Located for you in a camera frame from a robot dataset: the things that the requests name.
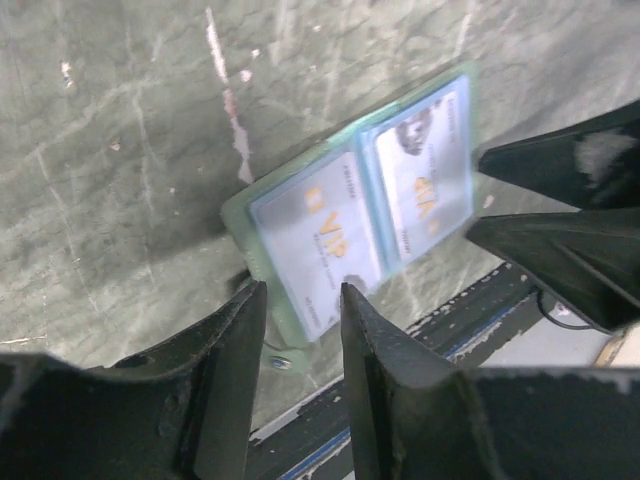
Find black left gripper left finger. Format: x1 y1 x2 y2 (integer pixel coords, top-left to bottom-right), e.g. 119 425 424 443
1 281 267 479

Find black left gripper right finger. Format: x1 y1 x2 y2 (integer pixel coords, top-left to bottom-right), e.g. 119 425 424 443
341 284 639 479

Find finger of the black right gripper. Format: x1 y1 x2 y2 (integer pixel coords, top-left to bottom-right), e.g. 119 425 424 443
465 207 639 330
478 101 639 210

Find white VIP credit card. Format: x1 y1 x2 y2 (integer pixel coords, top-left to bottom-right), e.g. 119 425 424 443
250 150 383 341

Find green card holder wallet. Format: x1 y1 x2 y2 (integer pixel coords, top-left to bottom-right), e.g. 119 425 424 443
222 61 476 373

